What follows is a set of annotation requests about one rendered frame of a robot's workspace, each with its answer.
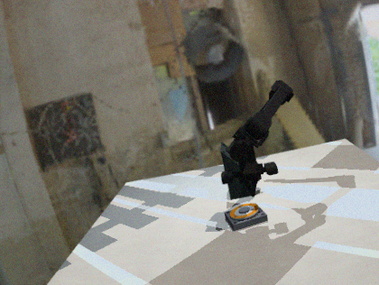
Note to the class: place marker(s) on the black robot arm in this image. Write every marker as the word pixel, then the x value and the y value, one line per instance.
pixel 256 128

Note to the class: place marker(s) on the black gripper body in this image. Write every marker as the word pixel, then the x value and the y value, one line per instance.
pixel 269 167

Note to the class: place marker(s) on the orange round plate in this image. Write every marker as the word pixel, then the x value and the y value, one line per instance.
pixel 253 210

